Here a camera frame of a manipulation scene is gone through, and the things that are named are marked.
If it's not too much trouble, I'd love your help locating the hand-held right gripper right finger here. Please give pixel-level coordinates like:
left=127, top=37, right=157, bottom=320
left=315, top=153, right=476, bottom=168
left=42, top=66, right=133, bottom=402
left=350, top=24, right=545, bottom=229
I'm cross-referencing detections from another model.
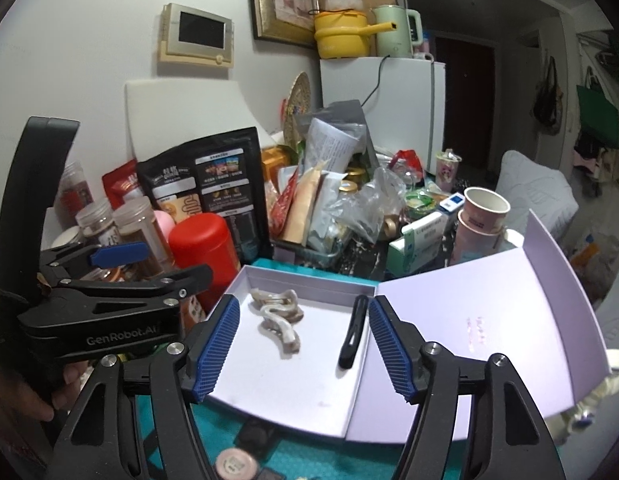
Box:
left=368, top=296, right=565, bottom=480

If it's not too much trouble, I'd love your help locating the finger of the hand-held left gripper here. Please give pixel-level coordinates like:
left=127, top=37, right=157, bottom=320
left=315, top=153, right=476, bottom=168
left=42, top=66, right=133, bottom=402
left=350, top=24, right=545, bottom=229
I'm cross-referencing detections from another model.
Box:
left=37, top=263, right=214, bottom=311
left=40, top=241, right=149, bottom=282

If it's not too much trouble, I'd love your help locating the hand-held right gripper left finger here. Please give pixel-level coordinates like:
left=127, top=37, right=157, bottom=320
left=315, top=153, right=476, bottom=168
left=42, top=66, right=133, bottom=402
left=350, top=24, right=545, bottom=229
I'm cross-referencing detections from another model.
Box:
left=50, top=295, right=240, bottom=480

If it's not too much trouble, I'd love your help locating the black hair clip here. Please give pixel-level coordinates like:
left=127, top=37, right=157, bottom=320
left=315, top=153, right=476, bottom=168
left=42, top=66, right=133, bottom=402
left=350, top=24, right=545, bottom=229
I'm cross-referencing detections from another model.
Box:
left=337, top=295, right=369, bottom=369

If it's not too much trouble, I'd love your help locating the beige hair claw clip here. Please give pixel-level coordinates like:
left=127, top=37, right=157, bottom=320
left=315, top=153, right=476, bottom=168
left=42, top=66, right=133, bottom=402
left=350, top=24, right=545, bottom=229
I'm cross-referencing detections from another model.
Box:
left=248, top=287, right=306, bottom=359

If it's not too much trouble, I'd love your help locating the lavender gift box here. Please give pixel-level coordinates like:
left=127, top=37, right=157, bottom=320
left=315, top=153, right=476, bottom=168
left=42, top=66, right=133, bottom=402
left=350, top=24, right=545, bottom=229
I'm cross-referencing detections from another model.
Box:
left=204, top=209, right=613, bottom=443

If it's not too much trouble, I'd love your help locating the person's left hand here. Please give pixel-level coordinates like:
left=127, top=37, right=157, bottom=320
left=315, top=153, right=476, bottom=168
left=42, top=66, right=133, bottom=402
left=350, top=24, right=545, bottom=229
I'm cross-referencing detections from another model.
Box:
left=0, top=360, right=91, bottom=427

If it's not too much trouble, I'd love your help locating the group of clear spice jars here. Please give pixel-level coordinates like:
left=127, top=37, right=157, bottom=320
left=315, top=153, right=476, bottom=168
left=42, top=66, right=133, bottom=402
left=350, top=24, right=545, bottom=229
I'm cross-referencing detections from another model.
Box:
left=52, top=160, right=176, bottom=282

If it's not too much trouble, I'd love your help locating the red pouch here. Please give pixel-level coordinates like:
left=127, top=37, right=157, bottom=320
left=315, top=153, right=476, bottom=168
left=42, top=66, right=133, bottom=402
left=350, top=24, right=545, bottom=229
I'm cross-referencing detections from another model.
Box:
left=102, top=160, right=146, bottom=212

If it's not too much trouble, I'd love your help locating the red canister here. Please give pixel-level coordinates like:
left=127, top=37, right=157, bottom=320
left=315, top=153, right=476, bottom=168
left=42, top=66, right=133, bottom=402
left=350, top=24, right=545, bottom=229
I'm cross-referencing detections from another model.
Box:
left=168, top=212, right=243, bottom=314

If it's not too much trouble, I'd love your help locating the green white medicine box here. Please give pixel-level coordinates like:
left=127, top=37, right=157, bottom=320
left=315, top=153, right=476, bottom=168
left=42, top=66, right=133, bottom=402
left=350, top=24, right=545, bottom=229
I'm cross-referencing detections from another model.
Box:
left=388, top=210, right=451, bottom=274

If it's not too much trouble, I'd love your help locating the black printed food bag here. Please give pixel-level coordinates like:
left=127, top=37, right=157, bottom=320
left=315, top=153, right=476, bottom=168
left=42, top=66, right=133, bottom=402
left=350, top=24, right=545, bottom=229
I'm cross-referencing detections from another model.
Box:
left=136, top=126, right=273, bottom=267

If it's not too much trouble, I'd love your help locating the clear plastic bag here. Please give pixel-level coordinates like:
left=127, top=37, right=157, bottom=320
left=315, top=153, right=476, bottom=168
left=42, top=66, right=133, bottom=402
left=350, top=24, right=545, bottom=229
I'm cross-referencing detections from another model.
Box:
left=334, top=166, right=408, bottom=244

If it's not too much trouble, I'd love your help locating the red snack packet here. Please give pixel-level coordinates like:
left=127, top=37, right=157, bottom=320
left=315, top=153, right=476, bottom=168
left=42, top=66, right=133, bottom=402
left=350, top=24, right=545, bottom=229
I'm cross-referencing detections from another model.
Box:
left=270, top=165, right=301, bottom=234

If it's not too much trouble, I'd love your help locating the cream packet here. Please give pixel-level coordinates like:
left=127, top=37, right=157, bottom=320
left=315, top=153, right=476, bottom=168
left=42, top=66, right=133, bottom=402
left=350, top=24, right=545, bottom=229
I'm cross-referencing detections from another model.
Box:
left=282, top=162, right=323, bottom=247

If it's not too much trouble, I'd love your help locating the floral lidded cup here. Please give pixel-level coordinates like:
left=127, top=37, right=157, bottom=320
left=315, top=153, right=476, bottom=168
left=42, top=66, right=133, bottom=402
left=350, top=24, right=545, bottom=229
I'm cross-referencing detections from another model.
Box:
left=436, top=148, right=463, bottom=194

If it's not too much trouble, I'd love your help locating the red plastic bag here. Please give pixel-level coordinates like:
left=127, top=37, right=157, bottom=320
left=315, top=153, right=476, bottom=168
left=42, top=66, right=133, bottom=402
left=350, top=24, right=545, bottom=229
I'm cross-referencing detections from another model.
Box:
left=389, top=149, right=426, bottom=182

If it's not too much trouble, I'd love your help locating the white quilted cushion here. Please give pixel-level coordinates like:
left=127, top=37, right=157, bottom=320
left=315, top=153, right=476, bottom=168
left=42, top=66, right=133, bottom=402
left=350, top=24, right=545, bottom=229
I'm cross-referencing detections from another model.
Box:
left=493, top=150, right=580, bottom=249

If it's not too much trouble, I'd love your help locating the white printed paper packet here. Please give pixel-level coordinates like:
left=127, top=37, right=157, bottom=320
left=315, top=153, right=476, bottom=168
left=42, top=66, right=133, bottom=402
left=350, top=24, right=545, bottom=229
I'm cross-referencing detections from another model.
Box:
left=304, top=117, right=366, bottom=177

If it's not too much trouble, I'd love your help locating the woven straw fan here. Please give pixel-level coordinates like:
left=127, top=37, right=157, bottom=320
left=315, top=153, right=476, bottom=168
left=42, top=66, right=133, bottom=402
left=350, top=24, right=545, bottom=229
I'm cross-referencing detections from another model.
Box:
left=280, top=72, right=313, bottom=149

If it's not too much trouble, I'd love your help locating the white refrigerator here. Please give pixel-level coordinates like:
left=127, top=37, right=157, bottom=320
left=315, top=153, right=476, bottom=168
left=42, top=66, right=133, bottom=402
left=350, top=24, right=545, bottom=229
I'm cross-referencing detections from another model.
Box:
left=319, top=56, right=447, bottom=177

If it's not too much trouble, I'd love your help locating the grey mailer bag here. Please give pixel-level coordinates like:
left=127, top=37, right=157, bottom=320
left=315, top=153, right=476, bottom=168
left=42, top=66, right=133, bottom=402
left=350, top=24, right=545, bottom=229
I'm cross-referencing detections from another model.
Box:
left=294, top=100, right=378, bottom=161

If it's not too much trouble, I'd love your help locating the dark brown door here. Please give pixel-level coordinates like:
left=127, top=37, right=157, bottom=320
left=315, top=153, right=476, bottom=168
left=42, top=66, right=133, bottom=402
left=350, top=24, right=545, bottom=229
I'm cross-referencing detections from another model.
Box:
left=434, top=35, right=496, bottom=181

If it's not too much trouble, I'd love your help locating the dark hanging bag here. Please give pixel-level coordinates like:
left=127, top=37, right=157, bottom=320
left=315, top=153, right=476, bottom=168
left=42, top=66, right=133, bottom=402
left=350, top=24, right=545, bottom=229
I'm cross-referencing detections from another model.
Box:
left=533, top=56, right=565, bottom=136

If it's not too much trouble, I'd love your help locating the green tote bag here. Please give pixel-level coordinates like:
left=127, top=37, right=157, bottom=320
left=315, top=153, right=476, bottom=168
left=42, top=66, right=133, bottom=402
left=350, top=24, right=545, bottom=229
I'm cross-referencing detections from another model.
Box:
left=575, top=81, right=619, bottom=152

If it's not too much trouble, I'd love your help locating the yellow pot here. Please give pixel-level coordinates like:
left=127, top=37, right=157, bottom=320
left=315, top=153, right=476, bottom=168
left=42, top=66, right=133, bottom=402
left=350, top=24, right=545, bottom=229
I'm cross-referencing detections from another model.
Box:
left=313, top=9, right=396, bottom=60

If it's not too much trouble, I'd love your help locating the pale green kettle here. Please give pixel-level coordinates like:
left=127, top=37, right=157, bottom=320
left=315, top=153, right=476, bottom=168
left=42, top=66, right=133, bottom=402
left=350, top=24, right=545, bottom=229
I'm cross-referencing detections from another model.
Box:
left=372, top=4, right=423, bottom=60

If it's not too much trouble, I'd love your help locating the wall intercom panel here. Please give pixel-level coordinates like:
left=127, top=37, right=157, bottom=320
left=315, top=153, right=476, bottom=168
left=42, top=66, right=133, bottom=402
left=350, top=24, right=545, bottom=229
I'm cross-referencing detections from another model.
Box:
left=157, top=3, right=236, bottom=72

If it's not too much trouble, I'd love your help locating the black power cable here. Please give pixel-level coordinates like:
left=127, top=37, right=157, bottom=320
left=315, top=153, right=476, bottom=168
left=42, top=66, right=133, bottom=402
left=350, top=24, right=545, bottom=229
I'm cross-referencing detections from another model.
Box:
left=359, top=55, right=391, bottom=109

